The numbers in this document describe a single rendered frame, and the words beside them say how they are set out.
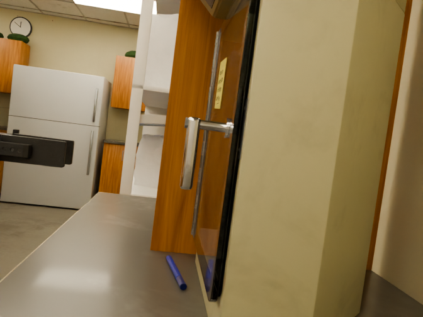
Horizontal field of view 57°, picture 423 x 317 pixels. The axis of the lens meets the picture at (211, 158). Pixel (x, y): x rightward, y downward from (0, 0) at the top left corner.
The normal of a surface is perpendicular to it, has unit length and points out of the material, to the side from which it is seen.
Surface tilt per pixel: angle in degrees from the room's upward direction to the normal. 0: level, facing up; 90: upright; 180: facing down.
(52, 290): 0
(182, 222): 90
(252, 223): 90
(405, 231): 90
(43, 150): 91
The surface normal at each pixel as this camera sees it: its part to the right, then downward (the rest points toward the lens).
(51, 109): 0.11, 0.07
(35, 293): 0.13, -0.99
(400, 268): -0.99, -0.12
